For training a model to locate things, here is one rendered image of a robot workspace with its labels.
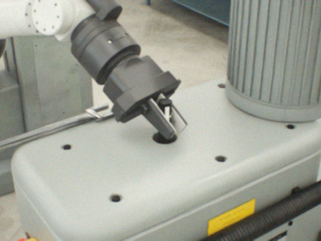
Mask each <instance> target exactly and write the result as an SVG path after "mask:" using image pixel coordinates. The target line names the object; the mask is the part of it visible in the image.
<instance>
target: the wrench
mask: <svg viewBox="0 0 321 241"><path fill-rule="evenodd" d="M108 108H109V104H108V103H107V102H105V103H102V104H99V105H97V106H95V107H91V108H89V109H86V110H85V114H81V115H78V116H74V117H71V118H67V119H65V120H62V121H60V122H56V123H53V124H50V125H46V126H43V127H41V128H38V129H35V130H32V131H29V132H25V133H21V134H18V135H16V136H14V137H11V138H7V139H4V140H0V151H3V150H6V149H9V148H12V147H15V146H18V145H21V144H24V143H26V142H29V141H32V140H35V139H39V138H42V137H45V136H49V135H51V134H52V133H56V132H59V131H62V130H65V129H69V128H71V127H73V126H77V125H80V124H84V123H87V122H90V121H93V120H94V121H95V122H96V123H97V122H101V121H106V120H108V119H110V118H113V117H115V115H114V114H113V113H112V112H111V111H108V112H106V113H104V114H101V115H98V114H97V112H100V111H103V110H106V109H108Z"/></svg>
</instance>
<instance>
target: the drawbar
mask: <svg viewBox="0 0 321 241"><path fill-rule="evenodd" d="M172 105H173V101H172V100H170V99H168V98H162V99H159V102H158V107H159V108H160V110H161V111H162V113H163V114H164V115H165V111H166V107H169V116H171V114H172ZM169 122H170V123H171V124H172V116H171V117H169ZM158 143H159V144H171V143H172V137H171V138H170V139H166V138H165V137H164V136H163V135H162V134H161V133H160V132H159V131H158Z"/></svg>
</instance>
